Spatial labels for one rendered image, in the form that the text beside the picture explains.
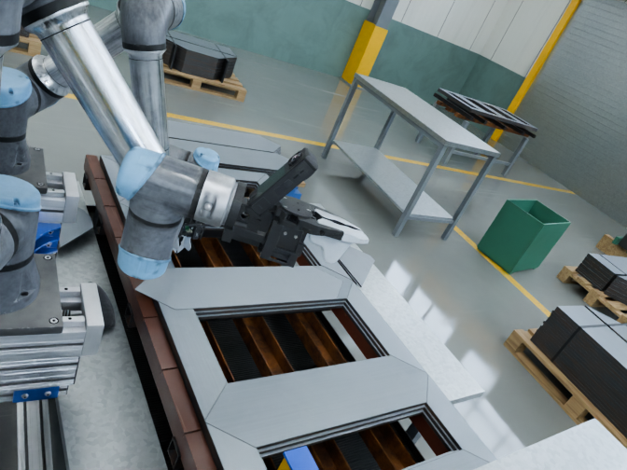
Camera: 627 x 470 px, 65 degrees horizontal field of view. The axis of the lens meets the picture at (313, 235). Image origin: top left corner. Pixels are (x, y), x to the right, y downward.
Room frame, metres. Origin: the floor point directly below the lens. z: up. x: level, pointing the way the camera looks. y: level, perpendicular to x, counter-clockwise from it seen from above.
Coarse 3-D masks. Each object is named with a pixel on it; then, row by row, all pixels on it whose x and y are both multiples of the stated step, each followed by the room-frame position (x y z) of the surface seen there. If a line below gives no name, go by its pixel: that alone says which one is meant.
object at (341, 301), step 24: (120, 216) 1.38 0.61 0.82; (312, 264) 1.60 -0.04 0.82; (216, 312) 1.12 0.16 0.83; (240, 312) 1.17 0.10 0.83; (264, 312) 1.22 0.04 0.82; (168, 336) 0.96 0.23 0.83; (408, 408) 1.08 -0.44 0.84; (336, 432) 0.90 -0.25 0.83; (216, 456) 0.69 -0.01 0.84; (264, 456) 0.75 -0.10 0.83
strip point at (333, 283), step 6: (318, 270) 1.54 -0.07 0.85; (324, 276) 1.52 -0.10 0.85; (330, 276) 1.54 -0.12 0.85; (324, 282) 1.49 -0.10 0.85; (330, 282) 1.51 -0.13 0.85; (336, 282) 1.52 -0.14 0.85; (342, 282) 1.54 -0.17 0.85; (330, 288) 1.47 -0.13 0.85; (336, 288) 1.48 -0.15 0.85; (336, 294) 1.45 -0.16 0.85
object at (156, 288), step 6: (144, 282) 1.09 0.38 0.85; (150, 282) 1.10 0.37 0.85; (156, 282) 1.11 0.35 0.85; (162, 282) 1.13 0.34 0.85; (150, 288) 1.08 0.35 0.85; (156, 288) 1.09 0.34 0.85; (162, 288) 1.10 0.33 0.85; (150, 294) 1.06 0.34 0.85; (156, 294) 1.07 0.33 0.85; (162, 294) 1.08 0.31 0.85; (168, 294) 1.09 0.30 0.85; (162, 300) 1.05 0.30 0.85; (168, 300) 1.06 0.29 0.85; (168, 306) 1.04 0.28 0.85
